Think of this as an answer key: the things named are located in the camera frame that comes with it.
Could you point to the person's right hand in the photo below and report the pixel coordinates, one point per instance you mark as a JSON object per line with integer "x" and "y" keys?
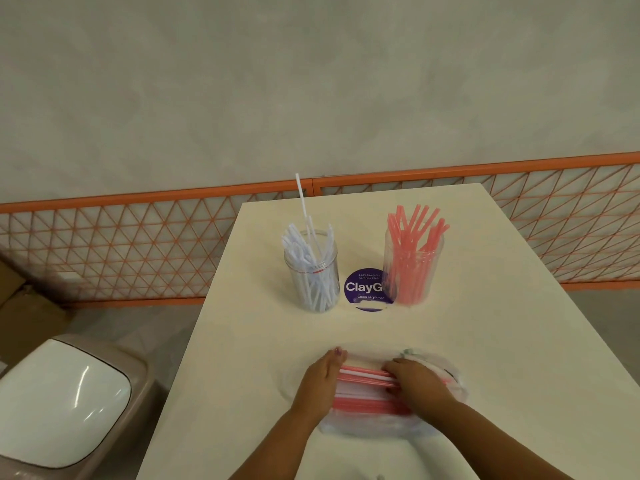
{"x": 425, "y": 389}

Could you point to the person's left hand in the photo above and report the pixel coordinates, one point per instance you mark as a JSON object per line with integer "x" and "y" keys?
{"x": 317, "y": 389}

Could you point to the pile of mixed straws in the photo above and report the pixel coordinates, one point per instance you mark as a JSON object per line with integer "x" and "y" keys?
{"x": 365, "y": 389}

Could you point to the clear plastic bag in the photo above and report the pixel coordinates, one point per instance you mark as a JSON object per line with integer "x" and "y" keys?
{"x": 370, "y": 429}

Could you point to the clear jar with white straws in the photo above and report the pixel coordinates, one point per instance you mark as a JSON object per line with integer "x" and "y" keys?
{"x": 325, "y": 274}

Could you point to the clear jar with pink straws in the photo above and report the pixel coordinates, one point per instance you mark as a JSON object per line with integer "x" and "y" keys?
{"x": 435, "y": 274}

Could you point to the clear jar of white straws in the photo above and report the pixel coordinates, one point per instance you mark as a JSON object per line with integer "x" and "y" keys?
{"x": 300, "y": 254}

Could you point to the clear jar of pink straws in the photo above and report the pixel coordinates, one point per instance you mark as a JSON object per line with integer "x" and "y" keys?
{"x": 415, "y": 244}

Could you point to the long white drinking straw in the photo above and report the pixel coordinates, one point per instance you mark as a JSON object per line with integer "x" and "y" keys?
{"x": 301, "y": 199}

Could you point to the person's right forearm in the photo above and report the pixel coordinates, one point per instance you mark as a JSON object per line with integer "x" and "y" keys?
{"x": 495, "y": 444}

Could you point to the person's left forearm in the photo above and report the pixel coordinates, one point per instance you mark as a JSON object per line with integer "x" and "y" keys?
{"x": 275, "y": 449}

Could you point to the round purple sticker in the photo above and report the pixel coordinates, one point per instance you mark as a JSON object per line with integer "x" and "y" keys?
{"x": 362, "y": 287}

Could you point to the orange lattice fence panel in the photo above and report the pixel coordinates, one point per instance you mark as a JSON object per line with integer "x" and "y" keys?
{"x": 475, "y": 169}
{"x": 150, "y": 195}

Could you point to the beige chair with white seat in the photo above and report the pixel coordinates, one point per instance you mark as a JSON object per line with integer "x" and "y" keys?
{"x": 65, "y": 399}

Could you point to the brown cardboard box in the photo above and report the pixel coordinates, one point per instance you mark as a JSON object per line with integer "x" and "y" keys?
{"x": 30, "y": 319}
{"x": 9, "y": 284}

